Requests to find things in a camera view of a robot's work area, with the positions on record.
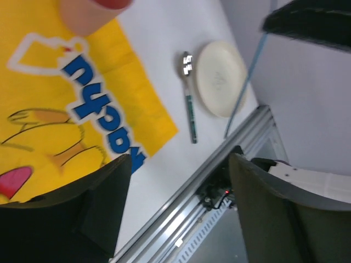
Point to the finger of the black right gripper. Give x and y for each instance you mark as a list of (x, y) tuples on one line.
[(323, 22)]

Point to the aluminium mounting rail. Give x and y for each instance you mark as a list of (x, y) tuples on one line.
[(164, 231)]

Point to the yellow Pikachu placemat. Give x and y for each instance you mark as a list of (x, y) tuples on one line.
[(70, 104)]

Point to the perforated metal cable tray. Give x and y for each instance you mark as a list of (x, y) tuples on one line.
[(214, 238)]

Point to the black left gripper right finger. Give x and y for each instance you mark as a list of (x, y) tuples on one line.
[(281, 222)]

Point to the pink plastic cup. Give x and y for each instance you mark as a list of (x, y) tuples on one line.
[(84, 17)]

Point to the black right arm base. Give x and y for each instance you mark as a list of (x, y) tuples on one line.
[(217, 188)]

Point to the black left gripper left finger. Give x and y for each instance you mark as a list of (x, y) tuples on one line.
[(78, 222)]

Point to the cream round plate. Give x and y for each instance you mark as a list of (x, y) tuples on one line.
[(220, 73)]

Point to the blue metal fork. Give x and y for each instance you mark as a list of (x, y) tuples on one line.
[(243, 89)]

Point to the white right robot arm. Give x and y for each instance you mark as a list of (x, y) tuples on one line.
[(304, 76)]

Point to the spoon with teal handle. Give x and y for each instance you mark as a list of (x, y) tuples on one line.
[(185, 68)]

